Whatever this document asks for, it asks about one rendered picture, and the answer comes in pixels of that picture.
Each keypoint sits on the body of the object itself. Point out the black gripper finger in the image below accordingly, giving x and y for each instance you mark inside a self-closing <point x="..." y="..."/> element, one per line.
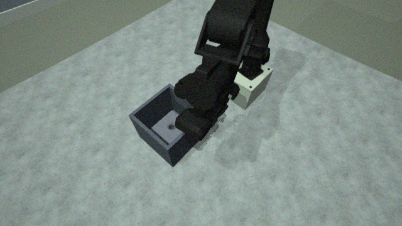
<point x="221" y="112"/>
<point x="214" y="121"/>

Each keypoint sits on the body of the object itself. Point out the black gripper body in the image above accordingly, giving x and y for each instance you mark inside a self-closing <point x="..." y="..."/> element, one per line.
<point x="197" y="123"/>

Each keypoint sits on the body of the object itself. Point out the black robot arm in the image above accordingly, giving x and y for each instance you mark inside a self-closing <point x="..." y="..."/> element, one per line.
<point x="239" y="26"/>

